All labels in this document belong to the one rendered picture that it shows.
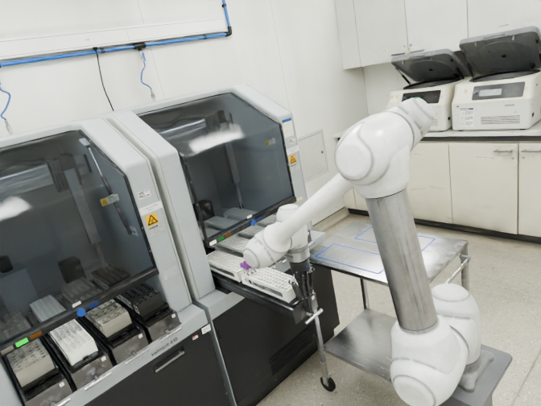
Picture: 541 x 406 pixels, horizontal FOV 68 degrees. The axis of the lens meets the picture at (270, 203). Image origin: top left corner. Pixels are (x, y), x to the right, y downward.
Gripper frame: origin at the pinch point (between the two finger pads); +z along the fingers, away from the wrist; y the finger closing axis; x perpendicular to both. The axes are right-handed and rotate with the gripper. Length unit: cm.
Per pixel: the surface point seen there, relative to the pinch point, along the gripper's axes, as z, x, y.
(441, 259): -2, 30, -50
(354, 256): -2.2, -3.3, -36.3
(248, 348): 39, -45, 4
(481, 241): 80, -21, -222
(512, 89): -40, -2, -234
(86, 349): -5, -49, 69
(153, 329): 1, -45, 45
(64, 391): 3, -45, 81
